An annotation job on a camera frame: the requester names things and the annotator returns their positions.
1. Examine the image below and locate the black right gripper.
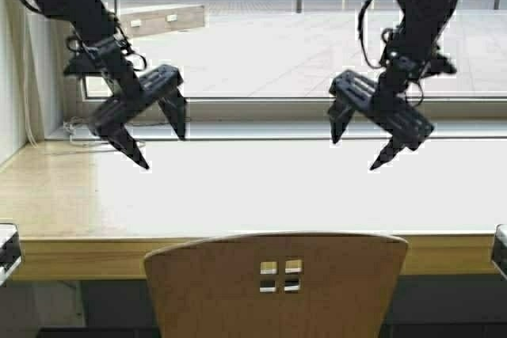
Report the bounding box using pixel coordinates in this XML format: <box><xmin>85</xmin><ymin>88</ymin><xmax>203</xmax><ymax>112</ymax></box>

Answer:
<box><xmin>328</xmin><ymin>52</ymin><xmax>456</xmax><ymax>171</ymax></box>

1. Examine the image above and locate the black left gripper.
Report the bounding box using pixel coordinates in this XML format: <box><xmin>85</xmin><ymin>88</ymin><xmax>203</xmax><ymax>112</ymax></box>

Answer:
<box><xmin>63</xmin><ymin>37</ymin><xmax>187</xmax><ymax>169</ymax></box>

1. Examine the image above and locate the robot base right corner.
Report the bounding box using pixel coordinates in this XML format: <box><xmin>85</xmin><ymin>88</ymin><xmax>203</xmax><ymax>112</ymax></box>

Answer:
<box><xmin>491</xmin><ymin>224</ymin><xmax>506</xmax><ymax>279</ymax></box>

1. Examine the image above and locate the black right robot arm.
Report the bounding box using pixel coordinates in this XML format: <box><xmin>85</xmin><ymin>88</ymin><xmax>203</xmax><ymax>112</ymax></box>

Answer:
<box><xmin>328</xmin><ymin>0</ymin><xmax>459</xmax><ymax>169</ymax></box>

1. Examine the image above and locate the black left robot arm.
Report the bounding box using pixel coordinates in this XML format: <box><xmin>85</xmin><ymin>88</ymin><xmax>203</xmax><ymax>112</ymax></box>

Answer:
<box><xmin>30</xmin><ymin>0</ymin><xmax>187</xmax><ymax>169</ymax></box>

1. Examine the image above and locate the robot base left corner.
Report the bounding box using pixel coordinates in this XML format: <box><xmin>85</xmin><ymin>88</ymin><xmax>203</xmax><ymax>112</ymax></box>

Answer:
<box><xmin>1</xmin><ymin>222</ymin><xmax>22</xmax><ymax>286</ymax></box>

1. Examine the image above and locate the window frame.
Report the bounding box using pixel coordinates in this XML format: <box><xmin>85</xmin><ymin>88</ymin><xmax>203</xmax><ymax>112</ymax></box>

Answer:
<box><xmin>74</xmin><ymin>0</ymin><xmax>507</xmax><ymax>121</ymax></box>

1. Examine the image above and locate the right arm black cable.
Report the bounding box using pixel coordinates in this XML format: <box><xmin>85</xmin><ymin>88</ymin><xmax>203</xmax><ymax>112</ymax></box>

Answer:
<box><xmin>357</xmin><ymin>0</ymin><xmax>425</xmax><ymax>108</ymax></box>

